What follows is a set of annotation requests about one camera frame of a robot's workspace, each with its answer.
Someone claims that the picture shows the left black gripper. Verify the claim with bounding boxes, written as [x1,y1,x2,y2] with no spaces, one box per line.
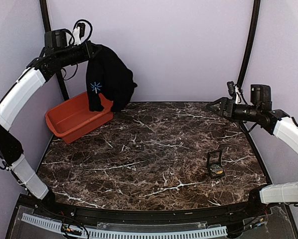
[57,39,102,66]

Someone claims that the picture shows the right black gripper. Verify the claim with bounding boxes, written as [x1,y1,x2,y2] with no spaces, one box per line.
[206,97,261,122]

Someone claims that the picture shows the black t-shirt with blue logo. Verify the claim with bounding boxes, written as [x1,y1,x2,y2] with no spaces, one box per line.
[86,44,137,113]

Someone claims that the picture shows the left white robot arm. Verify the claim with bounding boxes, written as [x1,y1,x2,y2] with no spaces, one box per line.
[0,29,100,217]

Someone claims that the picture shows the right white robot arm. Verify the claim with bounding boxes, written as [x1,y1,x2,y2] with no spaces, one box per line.
[206,82,298,216]

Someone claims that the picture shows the orange plastic tub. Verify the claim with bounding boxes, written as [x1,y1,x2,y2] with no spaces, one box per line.
[45,92,113,144]

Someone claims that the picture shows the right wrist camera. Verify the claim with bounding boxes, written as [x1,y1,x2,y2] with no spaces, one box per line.
[227,81,244,104]

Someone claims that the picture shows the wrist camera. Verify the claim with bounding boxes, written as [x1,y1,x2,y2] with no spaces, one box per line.
[227,81,244,104]
[72,19,93,45]

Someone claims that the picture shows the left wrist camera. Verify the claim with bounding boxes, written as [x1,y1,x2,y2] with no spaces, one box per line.
[72,19,93,45]

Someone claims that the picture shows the left black frame post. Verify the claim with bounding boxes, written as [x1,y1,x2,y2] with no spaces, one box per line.
[39,0,69,101]

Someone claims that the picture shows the black frame post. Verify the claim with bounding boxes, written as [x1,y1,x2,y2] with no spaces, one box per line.
[237,0,261,88]
[39,0,69,101]

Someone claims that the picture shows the right black frame post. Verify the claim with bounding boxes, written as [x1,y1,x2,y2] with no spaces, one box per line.
[237,0,261,88]

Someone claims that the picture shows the white slotted cable duct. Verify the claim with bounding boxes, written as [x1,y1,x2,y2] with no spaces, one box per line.
[21,213,228,239]

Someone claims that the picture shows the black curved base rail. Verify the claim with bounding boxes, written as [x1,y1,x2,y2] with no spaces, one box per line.
[6,195,298,239]

